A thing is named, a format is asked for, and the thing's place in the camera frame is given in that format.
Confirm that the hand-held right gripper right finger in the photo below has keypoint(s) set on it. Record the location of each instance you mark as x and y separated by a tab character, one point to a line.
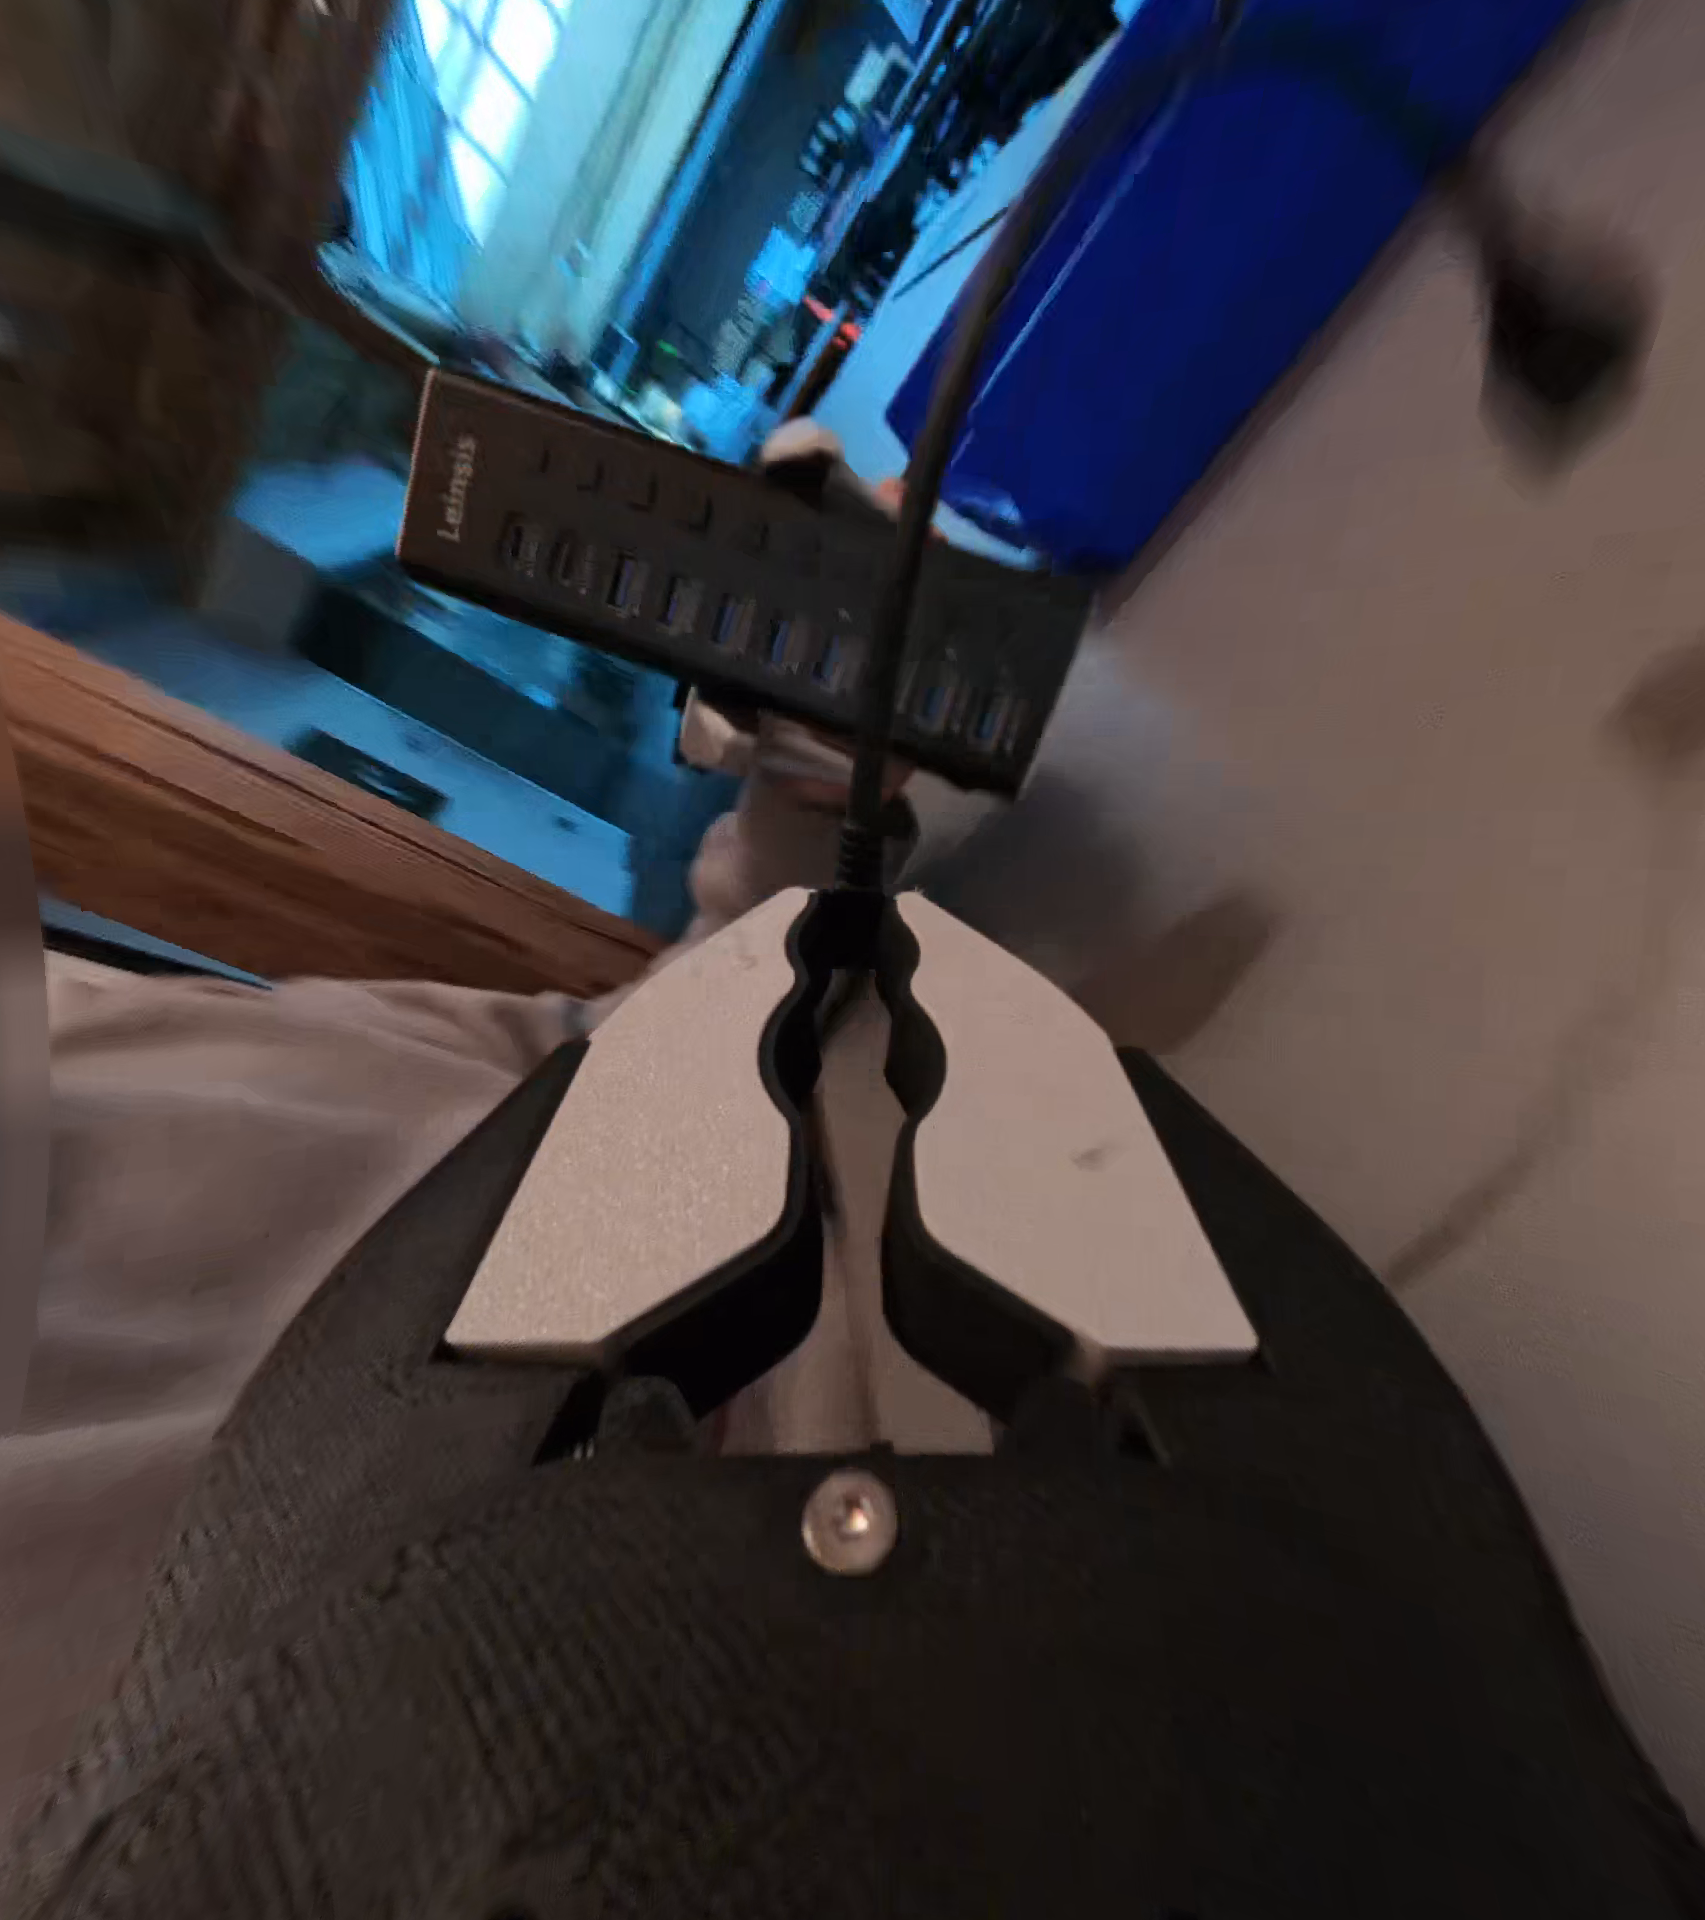
1064	1186

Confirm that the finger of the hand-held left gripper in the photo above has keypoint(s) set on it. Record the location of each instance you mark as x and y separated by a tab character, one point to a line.
747	736
808	460

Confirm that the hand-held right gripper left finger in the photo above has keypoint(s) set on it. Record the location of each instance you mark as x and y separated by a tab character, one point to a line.
643	1186

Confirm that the black multi-port hub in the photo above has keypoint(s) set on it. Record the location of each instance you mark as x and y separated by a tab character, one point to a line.
672	540

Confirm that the grey desk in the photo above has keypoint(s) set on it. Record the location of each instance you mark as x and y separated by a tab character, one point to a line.
1542	1049

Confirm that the person's grey clothing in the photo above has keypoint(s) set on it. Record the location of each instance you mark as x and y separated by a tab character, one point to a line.
268	1172

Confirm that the blue plastic bin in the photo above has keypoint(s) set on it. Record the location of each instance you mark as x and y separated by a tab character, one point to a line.
1211	299

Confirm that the brown wooden board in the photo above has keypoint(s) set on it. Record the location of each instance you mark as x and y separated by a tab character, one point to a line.
268	812

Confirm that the brown wooden post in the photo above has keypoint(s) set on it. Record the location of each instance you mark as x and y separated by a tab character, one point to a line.
268	226

